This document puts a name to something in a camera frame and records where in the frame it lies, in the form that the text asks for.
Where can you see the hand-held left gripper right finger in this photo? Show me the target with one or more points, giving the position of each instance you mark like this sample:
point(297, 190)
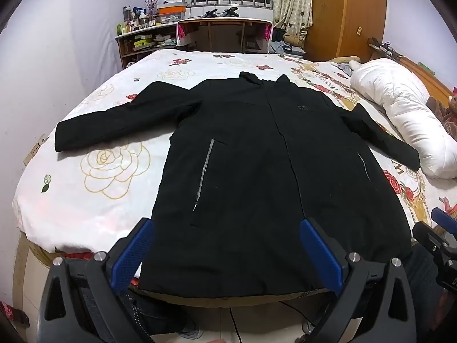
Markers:
point(319, 253)

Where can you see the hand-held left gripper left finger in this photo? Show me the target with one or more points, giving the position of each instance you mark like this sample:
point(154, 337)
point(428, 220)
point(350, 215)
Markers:
point(132, 253)

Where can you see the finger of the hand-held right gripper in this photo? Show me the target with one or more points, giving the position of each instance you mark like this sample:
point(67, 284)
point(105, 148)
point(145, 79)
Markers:
point(444, 217)
point(430, 237)

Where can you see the black jacket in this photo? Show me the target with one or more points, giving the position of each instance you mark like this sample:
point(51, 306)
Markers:
point(257, 171)

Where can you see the pile of clothes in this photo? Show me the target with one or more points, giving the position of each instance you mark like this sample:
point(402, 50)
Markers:
point(285, 43)

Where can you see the person's right leg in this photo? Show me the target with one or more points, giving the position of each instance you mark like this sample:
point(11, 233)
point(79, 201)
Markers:
point(423, 286)

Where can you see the person's leg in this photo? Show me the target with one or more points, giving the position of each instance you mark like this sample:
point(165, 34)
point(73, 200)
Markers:
point(160, 314)
point(423, 286)

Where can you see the floral bed sheet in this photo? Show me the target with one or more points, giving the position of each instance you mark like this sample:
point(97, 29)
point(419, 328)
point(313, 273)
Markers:
point(107, 193)

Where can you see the person's left leg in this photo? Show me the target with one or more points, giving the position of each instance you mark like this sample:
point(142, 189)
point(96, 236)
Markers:
point(160, 314)

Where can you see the brown plush toy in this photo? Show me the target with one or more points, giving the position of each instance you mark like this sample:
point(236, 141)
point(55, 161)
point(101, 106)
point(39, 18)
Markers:
point(446, 112)

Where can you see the white duvet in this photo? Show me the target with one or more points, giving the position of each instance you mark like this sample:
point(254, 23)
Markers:
point(400, 96)

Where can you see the wooden headboard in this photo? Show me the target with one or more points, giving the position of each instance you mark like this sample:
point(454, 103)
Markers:
point(426, 75)

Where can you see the dark metal rack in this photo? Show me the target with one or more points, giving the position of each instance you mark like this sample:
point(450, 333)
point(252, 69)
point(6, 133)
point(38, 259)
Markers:
point(383, 48)

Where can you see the grey cloth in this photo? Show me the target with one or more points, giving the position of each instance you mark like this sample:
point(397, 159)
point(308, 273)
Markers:
point(343, 67)

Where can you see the wooden shelf unit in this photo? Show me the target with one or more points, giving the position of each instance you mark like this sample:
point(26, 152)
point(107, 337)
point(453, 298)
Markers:
point(142, 48)

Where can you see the wooden wardrobe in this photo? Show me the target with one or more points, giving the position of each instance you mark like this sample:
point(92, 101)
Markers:
point(342, 14)

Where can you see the row of bottles and jars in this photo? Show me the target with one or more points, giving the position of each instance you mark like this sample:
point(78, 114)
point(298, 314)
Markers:
point(137, 21)

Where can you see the orange storage box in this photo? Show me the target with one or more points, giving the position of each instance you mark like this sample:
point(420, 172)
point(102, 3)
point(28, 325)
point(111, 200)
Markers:
point(172, 10)

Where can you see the wooden desk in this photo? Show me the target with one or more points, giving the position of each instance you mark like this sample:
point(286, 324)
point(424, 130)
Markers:
point(225, 22)

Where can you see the heart patterned curtain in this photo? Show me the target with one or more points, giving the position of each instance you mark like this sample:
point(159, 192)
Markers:
point(291, 3)

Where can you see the black folding stand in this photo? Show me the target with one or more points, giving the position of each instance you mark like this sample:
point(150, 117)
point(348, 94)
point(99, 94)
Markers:
point(210, 13)
point(231, 12)

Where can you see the white wall socket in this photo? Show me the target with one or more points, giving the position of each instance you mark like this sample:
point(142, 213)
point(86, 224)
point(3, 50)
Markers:
point(37, 147)

